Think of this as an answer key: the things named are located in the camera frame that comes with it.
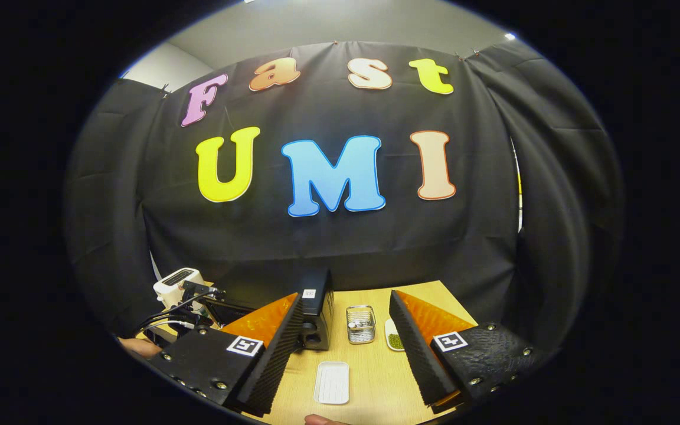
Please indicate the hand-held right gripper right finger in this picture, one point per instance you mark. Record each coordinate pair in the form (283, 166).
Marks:
(414, 354)

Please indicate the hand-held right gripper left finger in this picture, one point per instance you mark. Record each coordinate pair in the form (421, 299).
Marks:
(278, 354)

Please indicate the black electric oven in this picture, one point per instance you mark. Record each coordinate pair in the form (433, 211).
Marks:
(316, 307)

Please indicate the white plate with beans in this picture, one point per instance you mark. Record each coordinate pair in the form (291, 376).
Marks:
(395, 339)

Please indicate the white toaster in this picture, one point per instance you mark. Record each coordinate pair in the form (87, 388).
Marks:
(177, 280)

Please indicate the white ribbed plate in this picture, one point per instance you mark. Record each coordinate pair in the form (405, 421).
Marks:
(332, 383)

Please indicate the black backdrop cloth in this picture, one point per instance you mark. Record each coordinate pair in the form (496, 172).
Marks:
(375, 248)

